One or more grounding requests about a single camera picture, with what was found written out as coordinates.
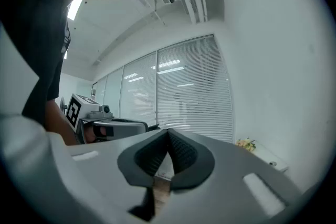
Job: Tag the person's black shirt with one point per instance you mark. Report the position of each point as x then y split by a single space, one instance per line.
39 34

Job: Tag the person's left forearm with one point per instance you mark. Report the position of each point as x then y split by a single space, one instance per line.
56 126

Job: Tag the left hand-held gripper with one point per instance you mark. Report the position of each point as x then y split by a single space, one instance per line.
78 110

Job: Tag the white window blinds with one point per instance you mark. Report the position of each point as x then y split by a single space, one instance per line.
189 91

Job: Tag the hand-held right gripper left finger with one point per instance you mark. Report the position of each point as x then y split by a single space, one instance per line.
105 170

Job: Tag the ceiling light panel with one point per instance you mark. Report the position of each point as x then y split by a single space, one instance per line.
74 8

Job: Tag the yellow flower bouquet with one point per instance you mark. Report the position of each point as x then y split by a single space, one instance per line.
246 143

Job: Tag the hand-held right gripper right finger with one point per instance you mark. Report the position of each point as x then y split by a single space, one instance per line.
223 173

